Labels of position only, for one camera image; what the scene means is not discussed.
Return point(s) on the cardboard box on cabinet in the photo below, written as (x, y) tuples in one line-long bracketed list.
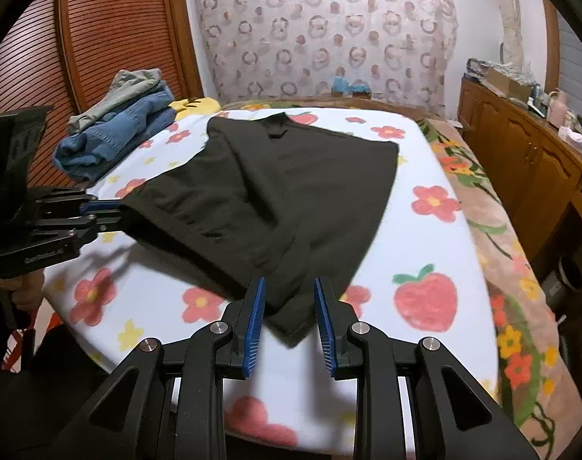
[(508, 87)]

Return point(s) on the blue package on headboard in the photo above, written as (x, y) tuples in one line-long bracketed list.
[(342, 88)]

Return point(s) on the grey window blind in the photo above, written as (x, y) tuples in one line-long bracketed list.
[(570, 70)]

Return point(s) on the yellow plush toy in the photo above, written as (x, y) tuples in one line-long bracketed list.
[(201, 106)]

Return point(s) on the wooden sideboard cabinet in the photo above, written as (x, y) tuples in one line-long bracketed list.
[(536, 175)]

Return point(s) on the pink tissue box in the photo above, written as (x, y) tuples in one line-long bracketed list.
[(571, 138)]

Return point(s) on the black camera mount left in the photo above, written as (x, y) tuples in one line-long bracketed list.
[(21, 132)]

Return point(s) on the black pants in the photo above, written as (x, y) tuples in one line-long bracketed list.
[(268, 198)]

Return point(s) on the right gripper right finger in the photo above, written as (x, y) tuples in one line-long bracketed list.
[(452, 415)]

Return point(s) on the white floral bed sheet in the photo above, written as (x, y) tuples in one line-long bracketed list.
[(118, 292)]

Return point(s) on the pink kettle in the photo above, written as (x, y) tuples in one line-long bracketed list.
[(557, 109)]

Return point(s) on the person left hand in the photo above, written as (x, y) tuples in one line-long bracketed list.
[(25, 291)]

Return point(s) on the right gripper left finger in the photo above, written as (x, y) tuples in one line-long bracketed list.
[(164, 401)]

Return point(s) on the brown floral blanket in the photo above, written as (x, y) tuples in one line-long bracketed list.
[(506, 272)]

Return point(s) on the patterned lace curtain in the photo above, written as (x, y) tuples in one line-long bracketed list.
[(273, 49)]

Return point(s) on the grey green folded garment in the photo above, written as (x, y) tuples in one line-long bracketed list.
[(126, 86)]

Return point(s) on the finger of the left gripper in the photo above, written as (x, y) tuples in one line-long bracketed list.
[(98, 206), (107, 224)]

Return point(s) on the blue denim jeans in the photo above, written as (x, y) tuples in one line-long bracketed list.
[(90, 154)]

